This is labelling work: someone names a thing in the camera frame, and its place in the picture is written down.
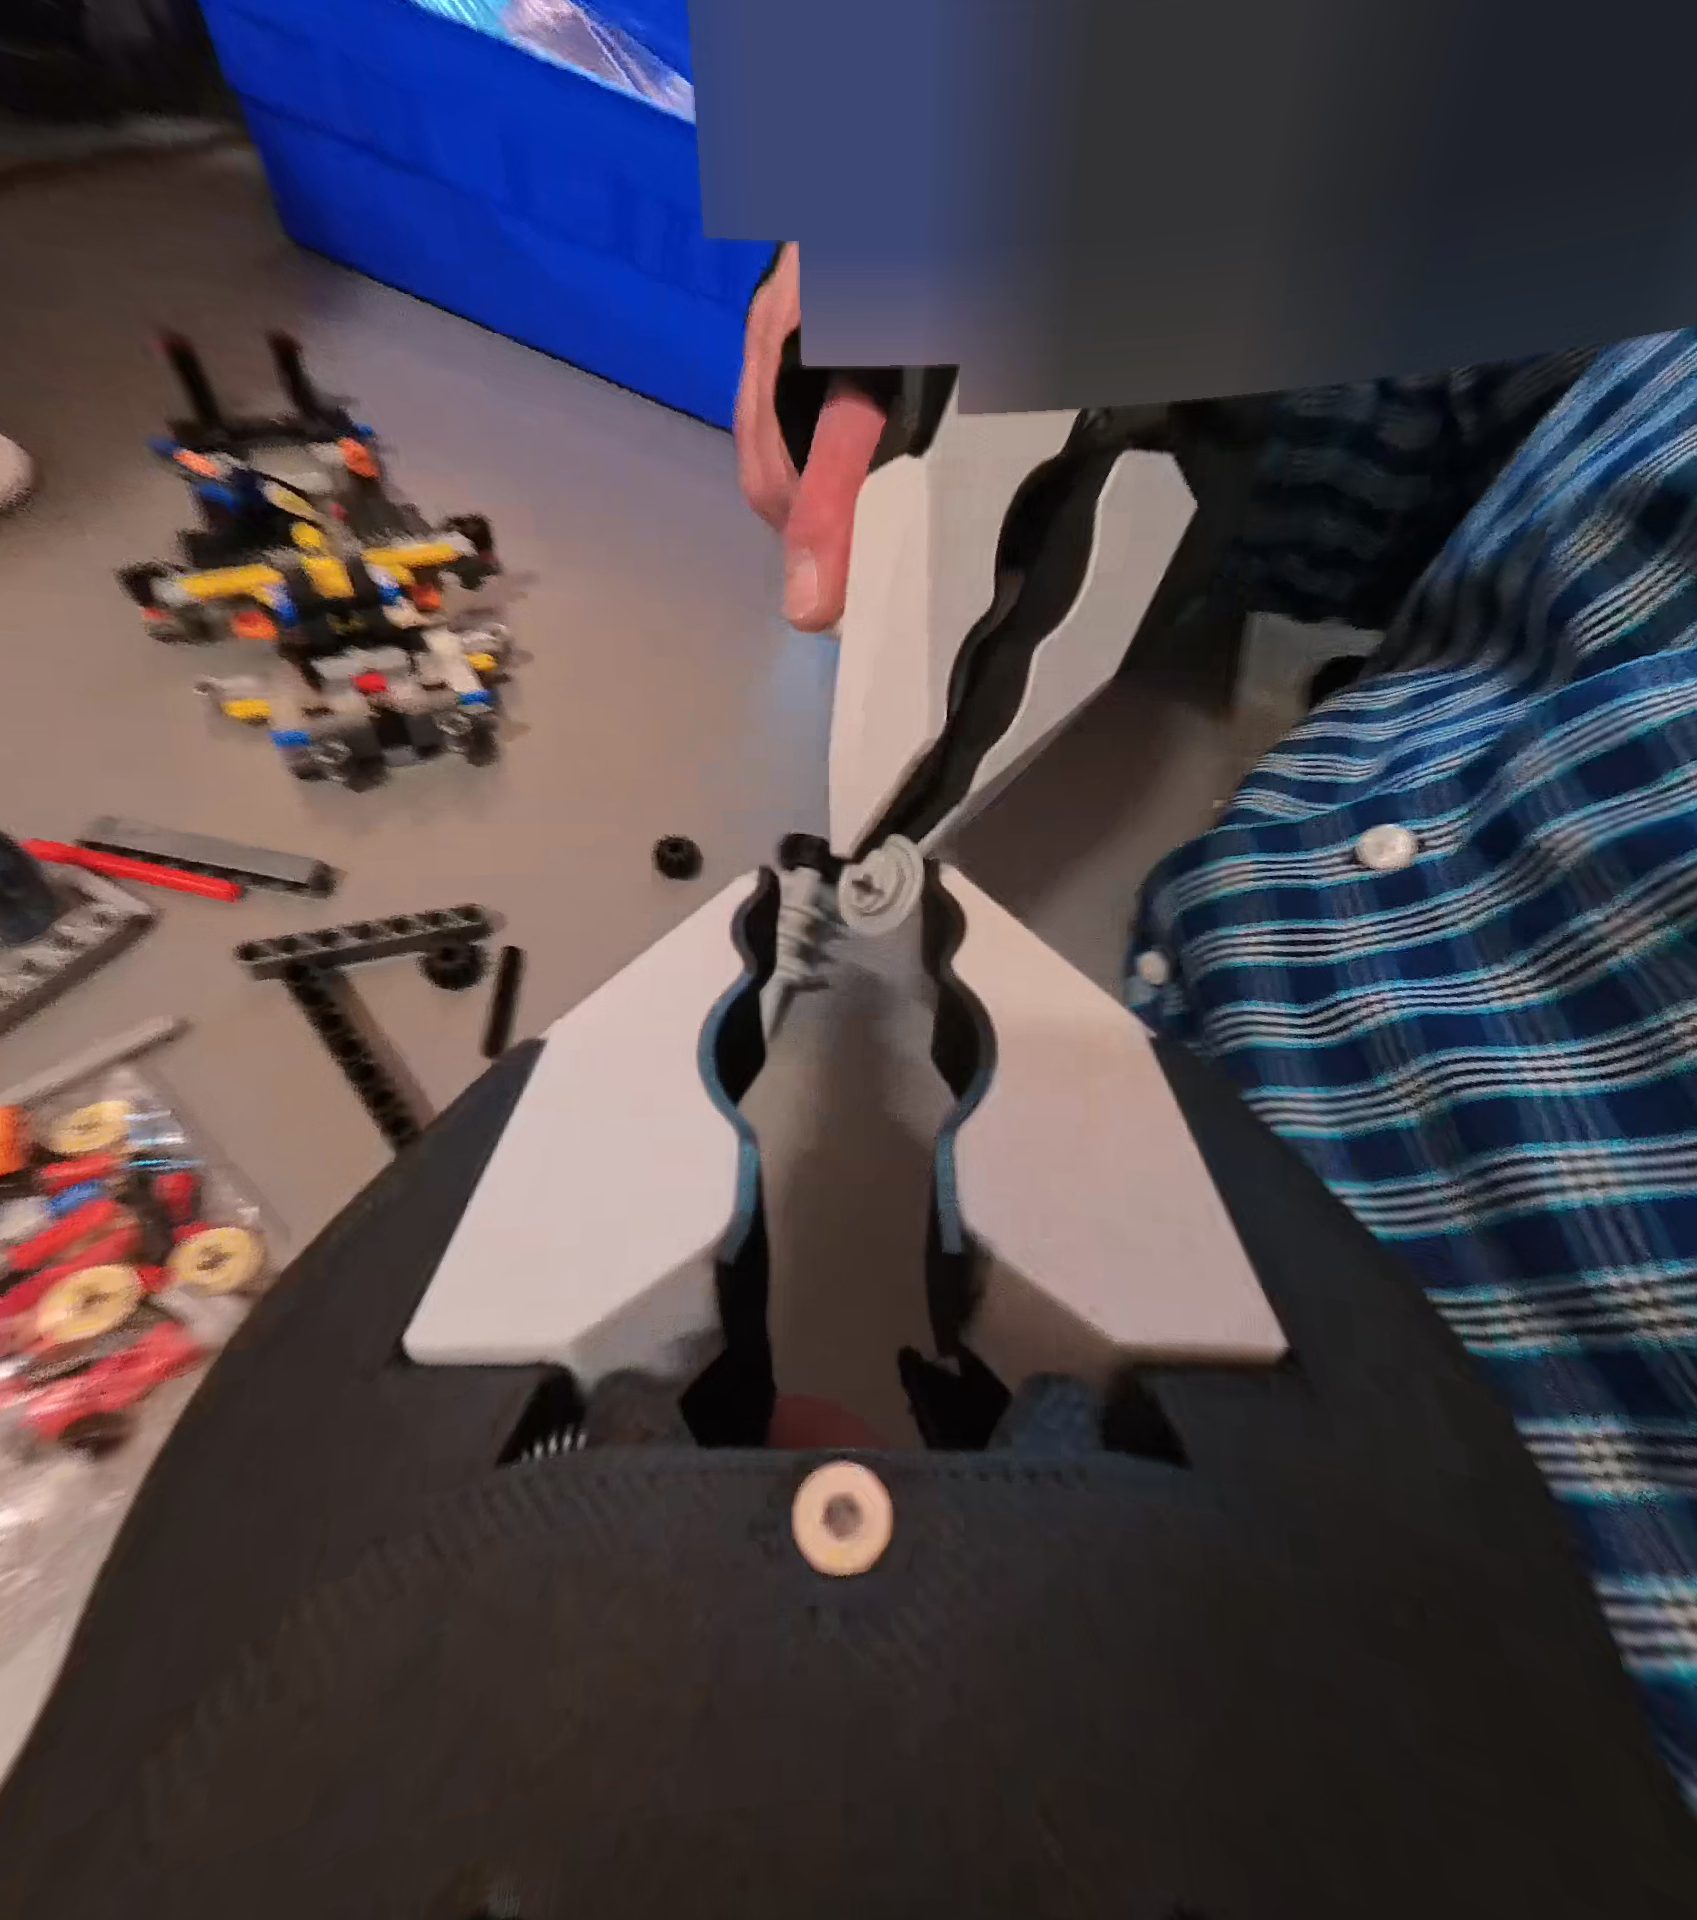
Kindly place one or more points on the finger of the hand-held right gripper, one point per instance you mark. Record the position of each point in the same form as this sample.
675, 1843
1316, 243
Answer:
908, 601
1119, 571

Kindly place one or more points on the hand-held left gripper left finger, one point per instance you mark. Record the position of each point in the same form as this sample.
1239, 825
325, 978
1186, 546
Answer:
593, 1185

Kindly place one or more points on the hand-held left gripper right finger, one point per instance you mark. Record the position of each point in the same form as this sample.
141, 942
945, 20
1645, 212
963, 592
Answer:
1089, 1185

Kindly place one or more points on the grey toy axle with gear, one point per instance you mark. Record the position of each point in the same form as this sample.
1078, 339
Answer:
794, 855

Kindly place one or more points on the grey wheel with black gear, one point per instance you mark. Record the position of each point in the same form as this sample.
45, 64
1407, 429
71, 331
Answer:
793, 982

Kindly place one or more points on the black toy pin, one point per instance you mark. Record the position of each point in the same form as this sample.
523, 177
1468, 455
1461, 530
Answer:
503, 999

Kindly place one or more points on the small black toy gear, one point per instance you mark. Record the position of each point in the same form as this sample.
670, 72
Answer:
677, 856
451, 961

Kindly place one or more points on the black holed toy beam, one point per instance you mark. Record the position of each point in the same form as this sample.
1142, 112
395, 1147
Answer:
352, 1050

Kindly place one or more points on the dark grey holed toy beam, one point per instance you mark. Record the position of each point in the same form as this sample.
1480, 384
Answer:
369, 938

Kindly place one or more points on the person's plaid shirt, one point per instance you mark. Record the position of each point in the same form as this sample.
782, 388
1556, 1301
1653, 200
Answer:
1538, 975

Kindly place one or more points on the dark grey flat toy beam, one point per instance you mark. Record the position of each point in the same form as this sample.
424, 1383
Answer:
210, 855

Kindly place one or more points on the clear bag red tan parts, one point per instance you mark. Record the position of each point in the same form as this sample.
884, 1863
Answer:
83, 1274

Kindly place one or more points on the red toy axle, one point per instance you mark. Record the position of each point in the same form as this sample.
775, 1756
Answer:
136, 871

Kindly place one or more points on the blue plastic bin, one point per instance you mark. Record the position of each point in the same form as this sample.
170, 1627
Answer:
488, 225

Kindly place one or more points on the long grey toy axle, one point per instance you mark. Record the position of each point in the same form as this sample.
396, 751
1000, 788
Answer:
38, 1089

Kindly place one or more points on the toy car chassis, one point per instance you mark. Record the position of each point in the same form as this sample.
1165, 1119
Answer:
323, 601

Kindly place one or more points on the light grey holed toy beam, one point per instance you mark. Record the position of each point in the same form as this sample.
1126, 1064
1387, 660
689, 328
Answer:
38, 961

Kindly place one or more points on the crumpled clear plastic bag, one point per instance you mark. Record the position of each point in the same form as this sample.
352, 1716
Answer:
563, 44

